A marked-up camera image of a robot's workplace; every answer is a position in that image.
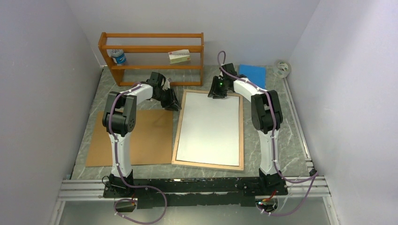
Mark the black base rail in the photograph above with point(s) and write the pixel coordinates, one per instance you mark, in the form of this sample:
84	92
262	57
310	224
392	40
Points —
149	193

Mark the printed photo of people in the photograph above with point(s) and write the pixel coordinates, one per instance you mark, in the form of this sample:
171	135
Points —
211	130

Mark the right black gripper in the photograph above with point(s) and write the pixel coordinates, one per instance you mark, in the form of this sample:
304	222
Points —
214	92

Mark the brown cardboard backing board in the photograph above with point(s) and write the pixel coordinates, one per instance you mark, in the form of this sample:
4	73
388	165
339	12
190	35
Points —
150	143

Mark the orange wooden shelf rack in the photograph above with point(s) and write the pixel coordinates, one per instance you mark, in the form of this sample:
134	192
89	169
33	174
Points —
150	51

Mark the wooden picture frame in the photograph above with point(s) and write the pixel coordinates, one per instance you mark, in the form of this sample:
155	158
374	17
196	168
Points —
174	155

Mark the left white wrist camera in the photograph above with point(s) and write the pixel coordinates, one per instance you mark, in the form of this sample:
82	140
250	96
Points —
166	85

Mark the small white green box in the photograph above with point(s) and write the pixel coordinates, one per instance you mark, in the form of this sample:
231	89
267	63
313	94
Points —
179	56

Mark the blue white small jar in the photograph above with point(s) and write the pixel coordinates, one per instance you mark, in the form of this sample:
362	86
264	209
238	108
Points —
118	56

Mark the blue foam mat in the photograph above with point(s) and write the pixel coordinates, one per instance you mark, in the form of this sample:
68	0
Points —
255	74

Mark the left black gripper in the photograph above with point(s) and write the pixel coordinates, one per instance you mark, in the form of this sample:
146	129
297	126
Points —
172	103

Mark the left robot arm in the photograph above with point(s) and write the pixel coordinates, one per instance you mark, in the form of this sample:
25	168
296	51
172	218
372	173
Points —
119	119

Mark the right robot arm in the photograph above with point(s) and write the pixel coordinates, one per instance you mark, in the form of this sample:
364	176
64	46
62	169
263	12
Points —
266	116

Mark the clear tape roll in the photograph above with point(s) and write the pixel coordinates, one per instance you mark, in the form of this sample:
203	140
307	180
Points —
281	69

